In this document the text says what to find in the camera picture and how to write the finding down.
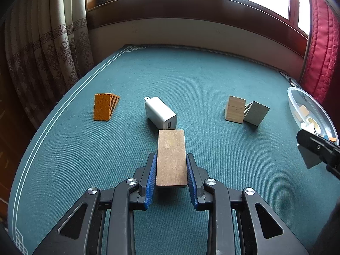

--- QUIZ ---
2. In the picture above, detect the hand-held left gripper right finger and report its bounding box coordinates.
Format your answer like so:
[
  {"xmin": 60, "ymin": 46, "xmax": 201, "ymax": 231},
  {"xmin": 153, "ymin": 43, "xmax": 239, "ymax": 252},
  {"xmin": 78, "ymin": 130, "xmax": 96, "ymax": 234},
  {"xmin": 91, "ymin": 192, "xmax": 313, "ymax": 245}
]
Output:
[{"xmin": 186, "ymin": 153, "xmax": 310, "ymax": 255}]

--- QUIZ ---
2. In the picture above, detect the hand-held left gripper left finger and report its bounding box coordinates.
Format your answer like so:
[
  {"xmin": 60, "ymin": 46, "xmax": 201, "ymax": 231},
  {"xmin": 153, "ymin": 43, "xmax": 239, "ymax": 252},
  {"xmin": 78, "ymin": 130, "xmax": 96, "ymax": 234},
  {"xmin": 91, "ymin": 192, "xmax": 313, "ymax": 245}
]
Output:
[{"xmin": 32, "ymin": 153, "xmax": 157, "ymax": 255}]

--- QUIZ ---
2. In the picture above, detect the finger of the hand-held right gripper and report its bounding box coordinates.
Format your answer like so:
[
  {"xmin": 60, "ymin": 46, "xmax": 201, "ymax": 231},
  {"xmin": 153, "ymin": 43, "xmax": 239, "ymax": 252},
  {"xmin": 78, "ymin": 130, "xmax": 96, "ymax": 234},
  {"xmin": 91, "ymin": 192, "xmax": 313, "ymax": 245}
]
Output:
[{"xmin": 296, "ymin": 129, "xmax": 340, "ymax": 179}]

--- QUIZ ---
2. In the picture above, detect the wooden triangular wedge block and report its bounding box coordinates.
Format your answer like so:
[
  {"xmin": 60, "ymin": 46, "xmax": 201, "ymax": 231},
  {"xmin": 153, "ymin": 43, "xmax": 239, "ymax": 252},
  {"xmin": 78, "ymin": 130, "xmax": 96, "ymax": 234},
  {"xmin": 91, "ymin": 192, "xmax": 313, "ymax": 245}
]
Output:
[{"xmin": 297, "ymin": 143, "xmax": 323, "ymax": 169}]

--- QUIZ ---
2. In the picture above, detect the long wooden rectangular block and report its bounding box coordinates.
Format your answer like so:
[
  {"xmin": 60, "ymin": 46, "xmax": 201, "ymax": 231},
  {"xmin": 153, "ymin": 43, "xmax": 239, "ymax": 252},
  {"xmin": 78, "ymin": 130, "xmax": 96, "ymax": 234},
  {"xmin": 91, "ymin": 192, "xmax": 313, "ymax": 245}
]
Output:
[{"xmin": 156, "ymin": 129, "xmax": 188, "ymax": 187}]

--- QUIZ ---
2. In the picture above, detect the clear plastic bowl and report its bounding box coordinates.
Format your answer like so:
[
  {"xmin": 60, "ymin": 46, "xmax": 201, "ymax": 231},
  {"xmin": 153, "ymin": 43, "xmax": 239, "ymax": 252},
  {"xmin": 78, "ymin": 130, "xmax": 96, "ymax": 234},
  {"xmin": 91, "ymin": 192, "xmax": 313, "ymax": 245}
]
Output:
[{"xmin": 287, "ymin": 87, "xmax": 340, "ymax": 146}]

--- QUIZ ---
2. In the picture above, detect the striped wooden wedge block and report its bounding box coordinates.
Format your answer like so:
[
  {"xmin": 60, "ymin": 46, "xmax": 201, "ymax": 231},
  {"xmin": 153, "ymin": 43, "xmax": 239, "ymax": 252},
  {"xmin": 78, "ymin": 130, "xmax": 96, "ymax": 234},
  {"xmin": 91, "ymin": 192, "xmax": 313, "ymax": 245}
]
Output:
[{"xmin": 244, "ymin": 101, "xmax": 270, "ymax": 126}]

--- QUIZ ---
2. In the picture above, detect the white wall charger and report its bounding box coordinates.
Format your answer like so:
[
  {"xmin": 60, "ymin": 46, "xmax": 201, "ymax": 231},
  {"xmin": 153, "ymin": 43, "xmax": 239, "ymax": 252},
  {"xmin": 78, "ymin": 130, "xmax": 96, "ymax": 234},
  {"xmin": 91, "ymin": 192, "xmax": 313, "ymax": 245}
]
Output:
[{"xmin": 144, "ymin": 96, "xmax": 177, "ymax": 130}]

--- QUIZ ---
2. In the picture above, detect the light wooden wedge block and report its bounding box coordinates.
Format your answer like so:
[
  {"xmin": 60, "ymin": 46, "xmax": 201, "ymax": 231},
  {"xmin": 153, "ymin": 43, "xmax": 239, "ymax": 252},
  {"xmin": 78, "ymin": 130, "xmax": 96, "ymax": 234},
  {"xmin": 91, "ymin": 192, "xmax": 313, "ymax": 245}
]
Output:
[{"xmin": 225, "ymin": 96, "xmax": 246, "ymax": 124}]

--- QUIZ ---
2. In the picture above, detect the orange striped wedge block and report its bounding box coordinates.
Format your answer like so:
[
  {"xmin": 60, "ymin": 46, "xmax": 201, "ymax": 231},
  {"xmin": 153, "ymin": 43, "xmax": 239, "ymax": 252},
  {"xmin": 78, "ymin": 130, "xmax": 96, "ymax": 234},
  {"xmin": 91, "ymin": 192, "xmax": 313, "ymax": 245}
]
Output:
[{"xmin": 93, "ymin": 93, "xmax": 120, "ymax": 122}]

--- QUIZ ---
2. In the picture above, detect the red quilted curtain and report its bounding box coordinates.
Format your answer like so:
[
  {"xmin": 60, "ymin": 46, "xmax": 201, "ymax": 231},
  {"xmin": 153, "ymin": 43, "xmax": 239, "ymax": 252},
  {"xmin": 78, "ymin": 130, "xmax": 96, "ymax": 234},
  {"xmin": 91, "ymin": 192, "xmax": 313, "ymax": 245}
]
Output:
[{"xmin": 300, "ymin": 0, "xmax": 340, "ymax": 105}]

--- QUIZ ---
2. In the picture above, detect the beige patterned curtain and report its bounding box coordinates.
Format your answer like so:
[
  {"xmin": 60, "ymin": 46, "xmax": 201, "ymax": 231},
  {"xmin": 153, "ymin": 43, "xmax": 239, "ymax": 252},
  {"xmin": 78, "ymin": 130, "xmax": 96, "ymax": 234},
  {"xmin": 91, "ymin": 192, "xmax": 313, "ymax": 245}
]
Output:
[{"xmin": 0, "ymin": 0, "xmax": 95, "ymax": 139}]

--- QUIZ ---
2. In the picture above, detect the brown wooden window frame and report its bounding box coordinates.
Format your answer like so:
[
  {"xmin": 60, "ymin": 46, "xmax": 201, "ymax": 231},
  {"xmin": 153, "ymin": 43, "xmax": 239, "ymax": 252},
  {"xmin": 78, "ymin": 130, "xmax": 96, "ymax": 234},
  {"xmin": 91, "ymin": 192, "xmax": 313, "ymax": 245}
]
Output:
[{"xmin": 85, "ymin": 0, "xmax": 311, "ymax": 57}]

